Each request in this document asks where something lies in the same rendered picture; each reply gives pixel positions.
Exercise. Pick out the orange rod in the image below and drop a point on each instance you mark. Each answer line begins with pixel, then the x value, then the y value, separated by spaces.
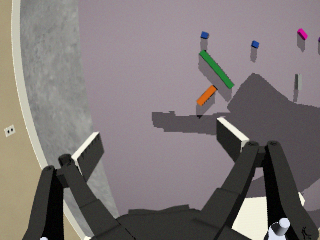
pixel 206 95

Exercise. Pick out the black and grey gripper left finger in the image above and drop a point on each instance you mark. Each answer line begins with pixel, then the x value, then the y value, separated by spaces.
pixel 46 218

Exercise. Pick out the magenta rod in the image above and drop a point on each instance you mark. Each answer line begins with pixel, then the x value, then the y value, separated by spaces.
pixel 302 34

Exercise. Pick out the grey rod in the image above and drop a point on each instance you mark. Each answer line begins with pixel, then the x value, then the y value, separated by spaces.
pixel 298 81

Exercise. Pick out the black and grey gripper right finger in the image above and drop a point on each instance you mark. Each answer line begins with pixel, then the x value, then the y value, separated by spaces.
pixel 287 218

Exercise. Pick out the green rod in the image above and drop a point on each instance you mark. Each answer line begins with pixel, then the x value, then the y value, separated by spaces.
pixel 216 68

